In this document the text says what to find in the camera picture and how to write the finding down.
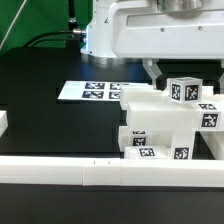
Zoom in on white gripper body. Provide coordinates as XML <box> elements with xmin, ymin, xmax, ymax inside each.
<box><xmin>108</xmin><ymin>0</ymin><xmax>224</xmax><ymax>59</ymax></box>

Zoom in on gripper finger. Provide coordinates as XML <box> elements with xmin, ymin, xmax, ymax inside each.
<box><xmin>219</xmin><ymin>59</ymin><xmax>224</xmax><ymax>94</ymax></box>
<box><xmin>142</xmin><ymin>58</ymin><xmax>166</xmax><ymax>90</ymax></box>

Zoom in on white tagged cube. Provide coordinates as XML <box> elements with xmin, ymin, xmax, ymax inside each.
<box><xmin>167</xmin><ymin>77</ymin><xmax>203</xmax><ymax>104</ymax></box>

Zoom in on white chair back frame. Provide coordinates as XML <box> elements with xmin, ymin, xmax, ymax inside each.
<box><xmin>120</xmin><ymin>85</ymin><xmax>224</xmax><ymax>131</ymax></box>

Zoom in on white chair seat part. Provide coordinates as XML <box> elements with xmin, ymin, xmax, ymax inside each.
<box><xmin>159</xmin><ymin>131</ymin><xmax>195</xmax><ymax>160</ymax></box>

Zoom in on white right fence bar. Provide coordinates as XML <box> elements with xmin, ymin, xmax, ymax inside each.
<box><xmin>201</xmin><ymin>131</ymin><xmax>224</xmax><ymax>160</ymax></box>

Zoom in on white fence bar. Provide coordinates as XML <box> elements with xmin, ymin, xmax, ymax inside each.
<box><xmin>0</xmin><ymin>110</ymin><xmax>8</xmax><ymax>137</ymax></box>
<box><xmin>201</xmin><ymin>131</ymin><xmax>224</xmax><ymax>160</ymax></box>
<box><xmin>0</xmin><ymin>156</ymin><xmax>224</xmax><ymax>187</ymax></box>

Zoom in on black vertical pole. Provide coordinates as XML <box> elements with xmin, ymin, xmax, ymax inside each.
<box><xmin>67</xmin><ymin>0</ymin><xmax>76</xmax><ymax>23</ymax></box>

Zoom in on white marker base sheet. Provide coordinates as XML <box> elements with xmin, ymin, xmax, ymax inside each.
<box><xmin>58</xmin><ymin>81</ymin><xmax>125</xmax><ymax>101</ymax></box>

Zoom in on white front fence bar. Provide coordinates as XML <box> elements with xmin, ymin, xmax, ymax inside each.
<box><xmin>0</xmin><ymin>156</ymin><xmax>224</xmax><ymax>187</ymax></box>

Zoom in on white left fence bar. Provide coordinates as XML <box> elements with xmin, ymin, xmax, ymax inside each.
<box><xmin>0</xmin><ymin>110</ymin><xmax>8</xmax><ymax>137</ymax></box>

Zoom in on black cables at base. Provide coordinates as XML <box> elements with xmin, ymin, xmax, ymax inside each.
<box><xmin>22</xmin><ymin>28</ymin><xmax>88</xmax><ymax>48</ymax></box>

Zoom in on thin white cord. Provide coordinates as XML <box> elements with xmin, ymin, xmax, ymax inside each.
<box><xmin>0</xmin><ymin>0</ymin><xmax>29</xmax><ymax>52</ymax></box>

